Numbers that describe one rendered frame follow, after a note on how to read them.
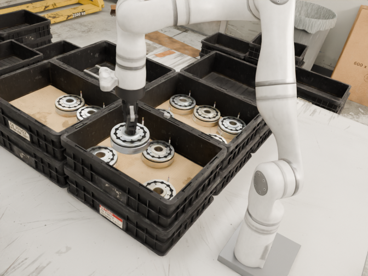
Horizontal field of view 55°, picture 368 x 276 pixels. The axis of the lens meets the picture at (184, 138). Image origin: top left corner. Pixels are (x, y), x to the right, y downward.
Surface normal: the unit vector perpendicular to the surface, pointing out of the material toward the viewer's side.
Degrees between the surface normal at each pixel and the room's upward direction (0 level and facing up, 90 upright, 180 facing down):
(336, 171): 0
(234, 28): 90
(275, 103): 69
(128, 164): 0
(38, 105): 0
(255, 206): 90
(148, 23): 95
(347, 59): 76
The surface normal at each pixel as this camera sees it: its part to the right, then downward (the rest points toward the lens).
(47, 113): 0.12, -0.79
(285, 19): 0.26, 0.15
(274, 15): -0.05, 0.18
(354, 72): -0.48, 0.24
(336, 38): -0.54, 0.46
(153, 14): 0.43, 0.44
